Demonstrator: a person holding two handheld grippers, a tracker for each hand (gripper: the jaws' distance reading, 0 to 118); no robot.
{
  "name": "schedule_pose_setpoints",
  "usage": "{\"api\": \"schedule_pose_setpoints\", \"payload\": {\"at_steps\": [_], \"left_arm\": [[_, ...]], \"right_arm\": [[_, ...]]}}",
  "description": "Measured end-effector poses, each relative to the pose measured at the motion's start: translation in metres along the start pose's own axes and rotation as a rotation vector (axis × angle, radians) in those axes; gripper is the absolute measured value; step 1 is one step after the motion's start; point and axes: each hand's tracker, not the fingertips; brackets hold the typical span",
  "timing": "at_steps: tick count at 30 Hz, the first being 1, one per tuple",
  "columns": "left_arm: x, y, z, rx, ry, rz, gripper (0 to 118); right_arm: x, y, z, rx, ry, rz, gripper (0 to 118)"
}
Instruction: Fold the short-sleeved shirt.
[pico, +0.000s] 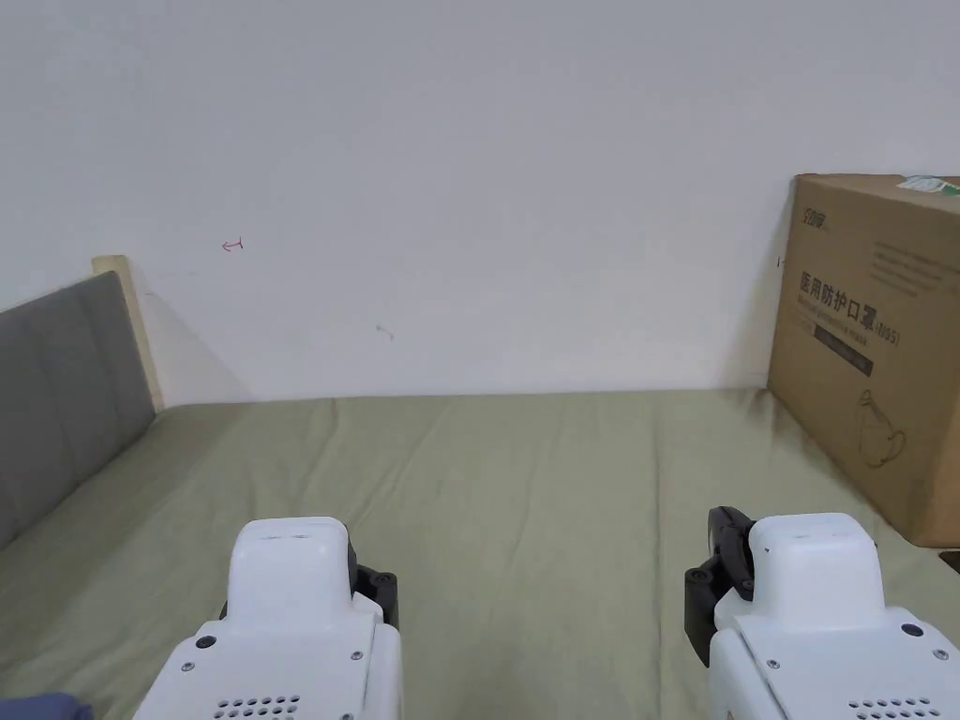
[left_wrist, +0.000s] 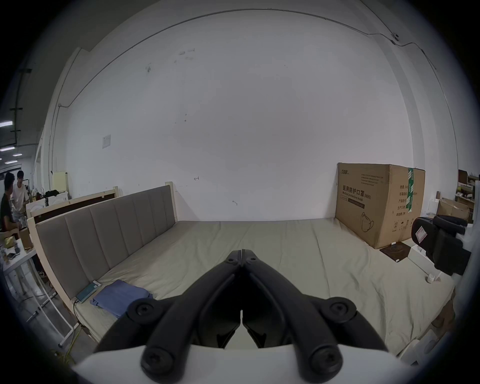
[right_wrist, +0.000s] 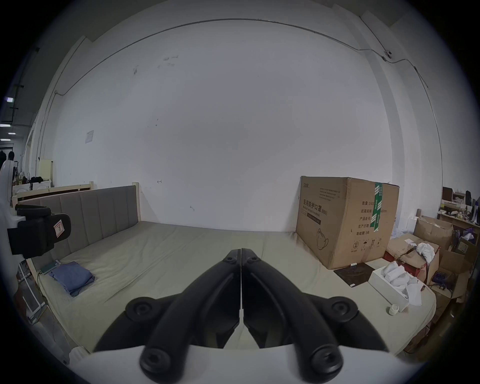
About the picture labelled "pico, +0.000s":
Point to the grey padded headboard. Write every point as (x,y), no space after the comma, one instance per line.
(67,390)

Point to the bed with pale green sheet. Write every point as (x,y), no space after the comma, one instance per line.
(525,465)

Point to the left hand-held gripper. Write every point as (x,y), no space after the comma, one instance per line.
(292,645)

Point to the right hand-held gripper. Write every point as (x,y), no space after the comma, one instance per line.
(832,637)

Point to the brown cardboard carton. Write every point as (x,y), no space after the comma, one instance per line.
(862,315)

